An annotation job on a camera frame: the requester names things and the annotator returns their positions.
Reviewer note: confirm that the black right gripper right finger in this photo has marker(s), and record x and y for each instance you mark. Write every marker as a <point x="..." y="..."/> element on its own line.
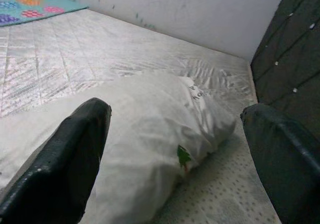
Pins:
<point x="287" y="171"/>

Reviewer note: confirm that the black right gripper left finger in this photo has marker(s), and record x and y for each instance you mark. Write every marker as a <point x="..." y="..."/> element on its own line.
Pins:
<point x="62" y="171"/>

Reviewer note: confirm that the black tufted headboard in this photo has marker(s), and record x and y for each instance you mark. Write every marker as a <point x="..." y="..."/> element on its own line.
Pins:
<point x="287" y="46"/>

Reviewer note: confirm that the white printed pillow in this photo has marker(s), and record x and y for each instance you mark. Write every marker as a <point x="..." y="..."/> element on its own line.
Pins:
<point x="155" y="133"/>

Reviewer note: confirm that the teal blanket with coloured hearts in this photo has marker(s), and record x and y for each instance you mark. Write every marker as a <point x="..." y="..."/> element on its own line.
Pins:
<point x="37" y="6"/>

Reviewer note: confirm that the grey quilted mattress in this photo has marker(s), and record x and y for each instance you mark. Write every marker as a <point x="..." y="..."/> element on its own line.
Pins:
<point x="75" y="58"/>

